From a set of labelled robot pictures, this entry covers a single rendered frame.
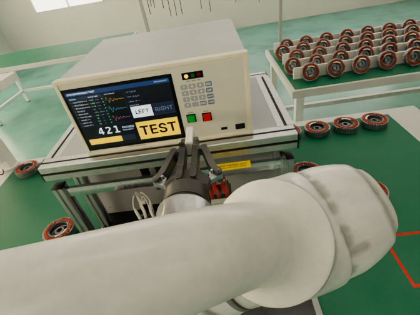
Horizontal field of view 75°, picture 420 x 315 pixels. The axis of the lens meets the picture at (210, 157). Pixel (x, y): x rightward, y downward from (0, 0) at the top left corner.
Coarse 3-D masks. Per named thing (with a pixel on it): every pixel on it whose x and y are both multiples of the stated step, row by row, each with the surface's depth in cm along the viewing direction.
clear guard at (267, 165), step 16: (224, 160) 71; (240, 160) 70; (256, 160) 69; (272, 160) 68; (208, 176) 67; (224, 176) 66; (240, 176) 65; (256, 176) 64; (272, 176) 63; (224, 192) 61
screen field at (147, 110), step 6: (162, 102) 64; (168, 102) 64; (132, 108) 65; (138, 108) 65; (144, 108) 65; (150, 108) 65; (156, 108) 65; (162, 108) 65; (168, 108) 65; (132, 114) 66; (138, 114) 66; (144, 114) 66; (150, 114) 66; (156, 114) 66
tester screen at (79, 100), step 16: (160, 80) 61; (80, 96) 63; (96, 96) 63; (112, 96) 63; (128, 96) 63; (144, 96) 63; (160, 96) 63; (80, 112) 65; (96, 112) 65; (112, 112) 65; (128, 112) 66; (176, 112) 66; (128, 128) 68; (96, 144) 71; (112, 144) 71
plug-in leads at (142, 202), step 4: (136, 192) 86; (140, 192) 86; (136, 196) 86; (140, 196) 88; (132, 200) 84; (140, 200) 84; (144, 200) 90; (132, 204) 84; (140, 204) 87; (144, 204) 91; (148, 204) 85; (144, 208) 91; (152, 208) 88; (136, 212) 86; (144, 212) 85; (152, 212) 86; (140, 216) 87; (144, 216) 86; (152, 216) 87
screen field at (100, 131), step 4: (96, 128) 68; (100, 128) 68; (104, 128) 68; (108, 128) 68; (112, 128) 68; (116, 128) 68; (120, 128) 68; (100, 132) 69; (104, 132) 69; (108, 132) 69; (112, 132) 69; (116, 132) 69; (120, 132) 69
